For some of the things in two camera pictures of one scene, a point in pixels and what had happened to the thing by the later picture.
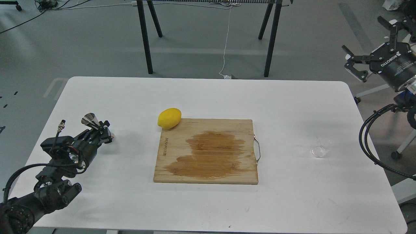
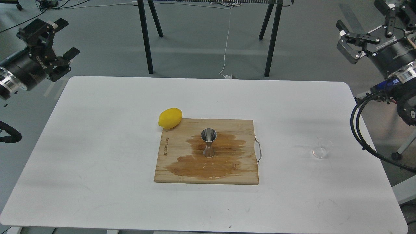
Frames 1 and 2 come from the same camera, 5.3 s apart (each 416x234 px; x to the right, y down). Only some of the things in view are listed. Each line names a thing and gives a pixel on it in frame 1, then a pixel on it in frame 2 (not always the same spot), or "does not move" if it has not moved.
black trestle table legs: (270, 42) does not move
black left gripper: (86, 145) to (28, 67)
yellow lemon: (169, 118) does not move
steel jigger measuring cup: (90, 119) to (208, 135)
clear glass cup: (322, 146) does not move
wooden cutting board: (209, 151) does not move
